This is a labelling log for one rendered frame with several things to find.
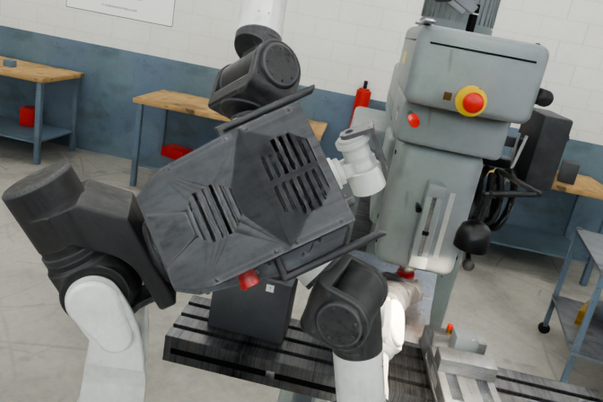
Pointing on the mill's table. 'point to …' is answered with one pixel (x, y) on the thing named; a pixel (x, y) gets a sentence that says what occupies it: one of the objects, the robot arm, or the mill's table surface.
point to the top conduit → (544, 98)
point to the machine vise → (438, 381)
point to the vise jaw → (466, 363)
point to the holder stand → (255, 309)
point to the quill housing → (402, 243)
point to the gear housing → (450, 129)
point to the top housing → (471, 70)
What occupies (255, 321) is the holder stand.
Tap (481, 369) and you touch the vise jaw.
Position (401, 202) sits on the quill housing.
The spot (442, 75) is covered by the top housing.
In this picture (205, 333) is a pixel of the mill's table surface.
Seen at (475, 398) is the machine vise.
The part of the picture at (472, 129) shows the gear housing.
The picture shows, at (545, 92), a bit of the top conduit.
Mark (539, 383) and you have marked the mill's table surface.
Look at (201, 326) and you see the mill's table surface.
